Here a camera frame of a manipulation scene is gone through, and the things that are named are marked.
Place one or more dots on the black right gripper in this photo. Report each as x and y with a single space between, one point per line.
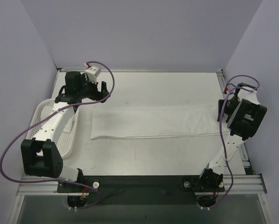
221 109

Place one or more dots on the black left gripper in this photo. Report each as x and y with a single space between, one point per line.
100 92

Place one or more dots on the white towel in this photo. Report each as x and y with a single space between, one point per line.
71 124
156 122

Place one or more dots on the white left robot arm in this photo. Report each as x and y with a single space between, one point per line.
40 154

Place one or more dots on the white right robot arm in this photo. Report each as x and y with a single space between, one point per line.
244 116

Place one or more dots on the white perforated plastic basket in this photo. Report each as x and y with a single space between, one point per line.
67 140

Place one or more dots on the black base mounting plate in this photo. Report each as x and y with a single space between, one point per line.
143 190

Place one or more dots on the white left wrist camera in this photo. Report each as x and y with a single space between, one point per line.
92 73

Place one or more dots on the aluminium front rail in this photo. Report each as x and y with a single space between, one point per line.
242 185

